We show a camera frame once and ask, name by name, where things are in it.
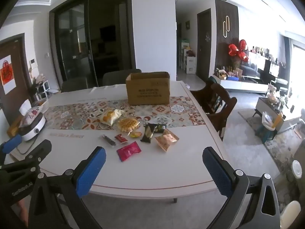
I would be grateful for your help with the clear packet of waffle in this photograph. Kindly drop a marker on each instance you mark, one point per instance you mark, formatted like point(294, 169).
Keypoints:
point(127, 124)

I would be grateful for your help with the small orange snack packet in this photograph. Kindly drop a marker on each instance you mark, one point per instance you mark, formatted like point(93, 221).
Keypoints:
point(135, 134)

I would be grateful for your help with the brown entrance door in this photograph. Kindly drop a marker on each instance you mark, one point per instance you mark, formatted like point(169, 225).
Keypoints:
point(19, 76)

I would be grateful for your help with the beige pink snack packet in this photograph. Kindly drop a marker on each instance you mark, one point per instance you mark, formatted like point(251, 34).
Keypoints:
point(166, 139)

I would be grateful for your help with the red paper door decoration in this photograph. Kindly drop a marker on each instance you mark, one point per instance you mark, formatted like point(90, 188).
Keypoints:
point(6, 72)

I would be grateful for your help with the dark slatted wall panel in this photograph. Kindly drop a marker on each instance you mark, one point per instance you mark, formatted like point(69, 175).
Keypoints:
point(226, 52)

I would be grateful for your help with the white low cabinet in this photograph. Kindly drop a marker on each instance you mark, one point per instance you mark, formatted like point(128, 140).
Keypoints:
point(245, 84)

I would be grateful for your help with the yellow box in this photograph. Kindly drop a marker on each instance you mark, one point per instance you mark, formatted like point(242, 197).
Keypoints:
point(14, 126)

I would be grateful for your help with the dark interior door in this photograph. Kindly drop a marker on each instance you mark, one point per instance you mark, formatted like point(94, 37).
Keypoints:
point(203, 45)

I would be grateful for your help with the white round lid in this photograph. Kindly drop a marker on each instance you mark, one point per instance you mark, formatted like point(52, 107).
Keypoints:
point(297, 169)

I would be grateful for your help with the dark glass sliding door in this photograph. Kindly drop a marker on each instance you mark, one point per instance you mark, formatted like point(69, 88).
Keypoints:
point(90, 40)

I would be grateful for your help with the small red snack packet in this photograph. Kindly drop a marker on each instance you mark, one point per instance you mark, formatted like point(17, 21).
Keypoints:
point(121, 138)

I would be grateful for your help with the small green stool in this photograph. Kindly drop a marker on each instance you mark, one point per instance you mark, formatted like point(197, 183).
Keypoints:
point(265, 133)

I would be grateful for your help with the white yellow bread packet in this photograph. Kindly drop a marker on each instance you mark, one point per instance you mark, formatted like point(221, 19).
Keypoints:
point(110, 116)

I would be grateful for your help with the patterned tile-print table runner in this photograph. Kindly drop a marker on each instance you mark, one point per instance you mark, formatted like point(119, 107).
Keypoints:
point(78, 114)

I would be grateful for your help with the black snack packet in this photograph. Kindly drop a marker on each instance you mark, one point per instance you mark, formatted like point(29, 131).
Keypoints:
point(147, 134)

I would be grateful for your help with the dark wooden chair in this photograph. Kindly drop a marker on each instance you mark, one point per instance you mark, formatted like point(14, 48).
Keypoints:
point(219, 107)

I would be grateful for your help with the grey coffee table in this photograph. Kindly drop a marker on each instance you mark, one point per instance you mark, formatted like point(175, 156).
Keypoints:
point(266, 105)

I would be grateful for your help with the wall intercom panel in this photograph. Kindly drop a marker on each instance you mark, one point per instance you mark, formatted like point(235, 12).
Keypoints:
point(33, 63)

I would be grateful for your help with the red foil balloons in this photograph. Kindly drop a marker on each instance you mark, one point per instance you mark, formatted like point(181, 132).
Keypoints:
point(238, 49)

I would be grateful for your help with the ceiling air vent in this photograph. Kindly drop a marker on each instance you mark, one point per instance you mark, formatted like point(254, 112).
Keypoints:
point(35, 0)

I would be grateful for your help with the looped wall light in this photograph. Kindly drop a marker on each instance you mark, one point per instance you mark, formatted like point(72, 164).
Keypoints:
point(226, 26)

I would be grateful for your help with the magenta snack packet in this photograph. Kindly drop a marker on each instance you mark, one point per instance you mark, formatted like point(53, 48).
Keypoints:
point(128, 150)

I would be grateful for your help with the cream rounded object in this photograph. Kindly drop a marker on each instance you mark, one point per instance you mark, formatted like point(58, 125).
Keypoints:
point(289, 213)

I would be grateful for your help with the patterned floor rug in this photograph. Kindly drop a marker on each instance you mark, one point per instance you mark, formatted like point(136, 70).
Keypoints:
point(278, 143)

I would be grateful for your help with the brown cardboard box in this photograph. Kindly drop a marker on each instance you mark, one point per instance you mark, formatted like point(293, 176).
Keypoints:
point(147, 90)

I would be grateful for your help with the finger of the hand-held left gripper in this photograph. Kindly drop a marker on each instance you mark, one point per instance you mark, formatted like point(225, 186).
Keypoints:
point(39, 151)
point(11, 144)

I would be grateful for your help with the white hallway shelf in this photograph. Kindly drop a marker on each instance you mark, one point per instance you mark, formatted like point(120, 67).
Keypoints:
point(189, 59)

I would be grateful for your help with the white round cooking appliance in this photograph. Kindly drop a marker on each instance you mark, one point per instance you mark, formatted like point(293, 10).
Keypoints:
point(33, 128)

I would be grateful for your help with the grey upholstered chair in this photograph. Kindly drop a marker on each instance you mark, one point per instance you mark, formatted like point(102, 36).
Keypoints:
point(119, 77)
point(73, 84)

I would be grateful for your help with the dark stick snack packet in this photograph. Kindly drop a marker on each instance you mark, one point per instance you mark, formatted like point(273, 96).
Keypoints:
point(109, 140)

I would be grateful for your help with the white shoe shelf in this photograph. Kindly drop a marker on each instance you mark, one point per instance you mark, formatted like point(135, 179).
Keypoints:
point(44, 90)

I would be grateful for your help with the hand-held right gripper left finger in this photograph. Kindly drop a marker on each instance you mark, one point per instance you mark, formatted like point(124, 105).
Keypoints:
point(91, 169)

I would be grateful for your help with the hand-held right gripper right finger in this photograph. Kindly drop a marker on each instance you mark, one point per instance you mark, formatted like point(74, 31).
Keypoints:
point(218, 171)

